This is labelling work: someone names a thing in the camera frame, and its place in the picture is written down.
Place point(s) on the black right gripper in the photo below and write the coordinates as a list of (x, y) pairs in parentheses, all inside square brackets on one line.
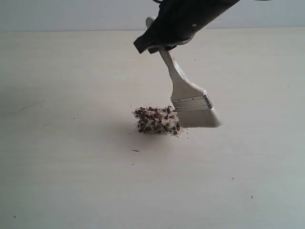
[(170, 29)]

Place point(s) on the white paint brush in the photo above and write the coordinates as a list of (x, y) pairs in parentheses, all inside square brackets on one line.
[(191, 102)]

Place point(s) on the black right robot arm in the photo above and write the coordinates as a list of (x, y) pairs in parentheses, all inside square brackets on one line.
[(211, 8)]

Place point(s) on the brown and white debris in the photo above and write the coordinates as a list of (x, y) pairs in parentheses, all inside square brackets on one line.
[(157, 121)]

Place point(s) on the scattered brown pellets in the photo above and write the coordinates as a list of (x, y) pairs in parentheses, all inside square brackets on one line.
[(155, 119)]

